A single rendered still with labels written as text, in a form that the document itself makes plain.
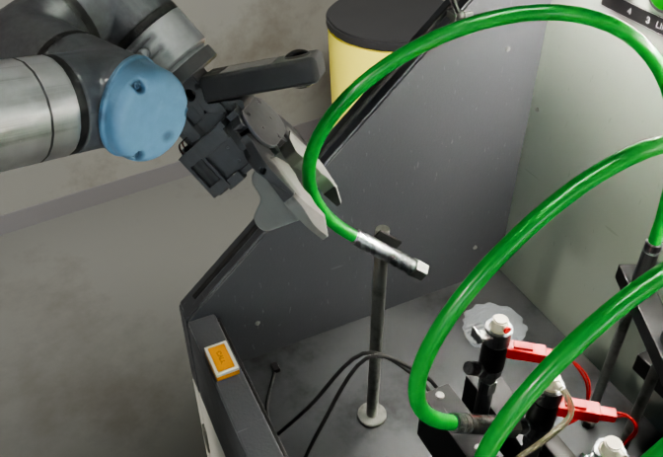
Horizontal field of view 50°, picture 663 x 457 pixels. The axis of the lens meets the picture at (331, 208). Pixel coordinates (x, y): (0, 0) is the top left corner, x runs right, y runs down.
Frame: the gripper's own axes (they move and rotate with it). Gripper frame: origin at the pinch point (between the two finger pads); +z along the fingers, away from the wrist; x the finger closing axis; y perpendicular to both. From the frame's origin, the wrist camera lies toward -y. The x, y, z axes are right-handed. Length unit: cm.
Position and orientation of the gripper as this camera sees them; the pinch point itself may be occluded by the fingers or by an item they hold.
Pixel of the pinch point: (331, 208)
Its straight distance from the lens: 72.0
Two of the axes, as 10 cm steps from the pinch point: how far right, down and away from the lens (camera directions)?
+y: -7.4, 5.4, 4.0
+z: 6.5, 7.3, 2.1
